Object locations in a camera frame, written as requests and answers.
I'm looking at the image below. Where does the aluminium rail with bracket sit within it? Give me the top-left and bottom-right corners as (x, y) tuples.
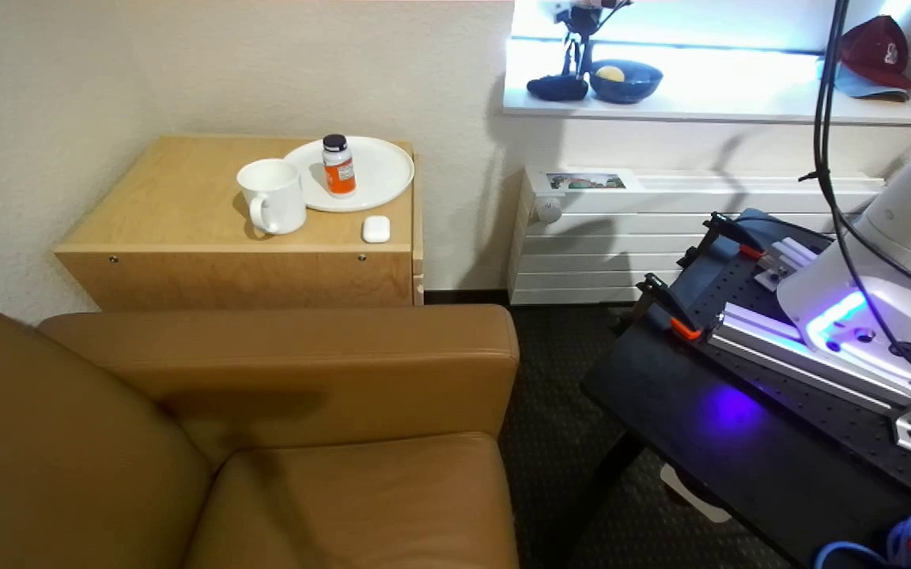
(709, 305), (911, 454)

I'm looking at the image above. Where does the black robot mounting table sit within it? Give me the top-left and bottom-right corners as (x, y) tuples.
(583, 211), (911, 569)

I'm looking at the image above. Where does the blue bowl with lemon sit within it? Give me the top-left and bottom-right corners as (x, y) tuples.
(589, 62), (662, 104)

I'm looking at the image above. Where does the white wall heater unit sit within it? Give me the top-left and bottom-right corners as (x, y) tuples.
(506, 162), (887, 310)

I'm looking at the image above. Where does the brown leather armchair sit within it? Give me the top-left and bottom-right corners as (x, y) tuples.
(0, 308), (519, 569)

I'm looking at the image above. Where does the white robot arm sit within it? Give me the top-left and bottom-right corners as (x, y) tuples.
(713, 0), (911, 402)

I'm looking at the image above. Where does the small white earbud case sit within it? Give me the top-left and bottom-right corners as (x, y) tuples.
(359, 215), (392, 244)

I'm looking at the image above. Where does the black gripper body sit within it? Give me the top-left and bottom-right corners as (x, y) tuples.
(553, 0), (632, 40)

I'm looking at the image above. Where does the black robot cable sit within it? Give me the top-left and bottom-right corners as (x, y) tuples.
(798, 0), (911, 394)

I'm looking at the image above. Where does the white ceramic mug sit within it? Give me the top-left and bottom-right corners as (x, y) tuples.
(238, 160), (307, 234)

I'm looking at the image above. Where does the orange pill bottle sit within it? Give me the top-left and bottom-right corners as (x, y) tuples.
(321, 134), (354, 194)

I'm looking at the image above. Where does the white round tray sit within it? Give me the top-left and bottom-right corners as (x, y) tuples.
(286, 137), (413, 211)

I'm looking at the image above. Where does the maroon and blue cap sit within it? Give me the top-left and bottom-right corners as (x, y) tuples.
(834, 16), (911, 97)

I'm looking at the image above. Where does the black orange clamp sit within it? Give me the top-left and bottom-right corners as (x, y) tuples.
(705, 211), (770, 264)
(639, 271), (703, 345)

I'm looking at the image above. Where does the wooden side table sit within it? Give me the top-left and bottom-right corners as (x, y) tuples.
(53, 137), (425, 310)

